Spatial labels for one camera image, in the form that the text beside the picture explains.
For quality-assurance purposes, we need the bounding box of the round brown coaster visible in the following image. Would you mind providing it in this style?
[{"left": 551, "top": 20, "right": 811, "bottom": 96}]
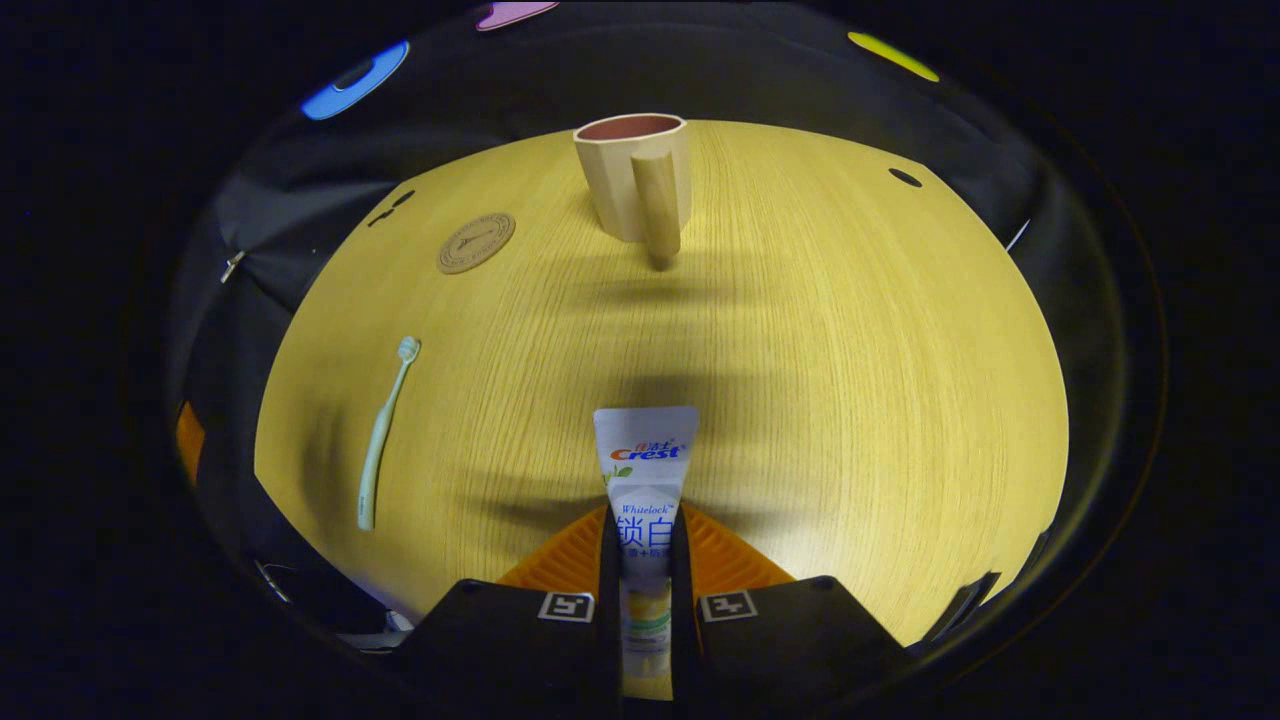
[{"left": 436, "top": 212, "right": 517, "bottom": 275}]

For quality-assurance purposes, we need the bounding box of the beige cup with handle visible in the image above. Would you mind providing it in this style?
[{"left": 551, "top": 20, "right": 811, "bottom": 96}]
[{"left": 573, "top": 113, "right": 693, "bottom": 271}]

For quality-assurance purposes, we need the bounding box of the wooden desktop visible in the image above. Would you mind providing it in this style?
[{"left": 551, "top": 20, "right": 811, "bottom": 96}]
[{"left": 253, "top": 120, "right": 1071, "bottom": 651}]

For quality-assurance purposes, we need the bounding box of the pale green toothbrush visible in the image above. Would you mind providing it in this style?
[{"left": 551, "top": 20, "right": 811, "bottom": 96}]
[{"left": 358, "top": 336, "right": 422, "bottom": 532}]

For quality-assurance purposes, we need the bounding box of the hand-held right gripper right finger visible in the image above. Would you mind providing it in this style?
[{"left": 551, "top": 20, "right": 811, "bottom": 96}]
[{"left": 670, "top": 503, "right": 911, "bottom": 717}]

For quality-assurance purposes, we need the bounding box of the white toothpaste tube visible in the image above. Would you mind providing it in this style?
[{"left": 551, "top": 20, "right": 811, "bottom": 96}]
[{"left": 593, "top": 405, "right": 700, "bottom": 701}]

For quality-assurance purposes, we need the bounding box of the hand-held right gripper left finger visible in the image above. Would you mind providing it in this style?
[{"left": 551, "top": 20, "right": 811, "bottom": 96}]
[{"left": 400, "top": 505, "right": 623, "bottom": 717}]

